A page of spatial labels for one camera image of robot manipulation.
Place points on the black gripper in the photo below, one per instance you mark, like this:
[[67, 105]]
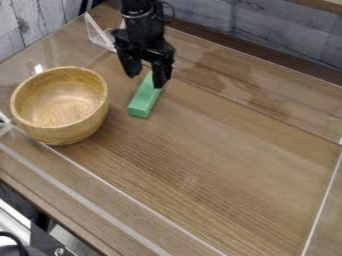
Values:
[[140, 42]]

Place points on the green rectangular block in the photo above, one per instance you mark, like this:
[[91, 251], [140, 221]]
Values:
[[144, 98]]

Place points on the wooden bowl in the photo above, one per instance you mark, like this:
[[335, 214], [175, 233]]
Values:
[[60, 105]]

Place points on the clear acrylic corner bracket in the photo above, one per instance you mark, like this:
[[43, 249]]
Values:
[[99, 37]]

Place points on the black metal table bracket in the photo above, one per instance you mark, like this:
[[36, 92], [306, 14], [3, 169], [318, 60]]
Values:
[[44, 245]]

